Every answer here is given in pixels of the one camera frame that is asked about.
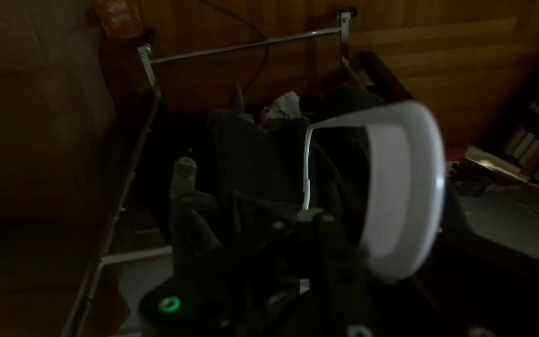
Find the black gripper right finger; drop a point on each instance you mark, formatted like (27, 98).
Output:
(337, 292)

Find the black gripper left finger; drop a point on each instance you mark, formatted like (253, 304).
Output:
(257, 292)

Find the white plastic basket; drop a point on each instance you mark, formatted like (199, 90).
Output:
(406, 188)

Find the dark hanging bathrobe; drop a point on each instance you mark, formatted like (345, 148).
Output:
(251, 161)

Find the chrome metal clothes rack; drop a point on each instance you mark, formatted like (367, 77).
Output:
(251, 45)

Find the white crumpled cloth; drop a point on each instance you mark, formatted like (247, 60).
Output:
(285, 105)

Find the orange patterned object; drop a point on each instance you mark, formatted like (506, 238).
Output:
(116, 19)

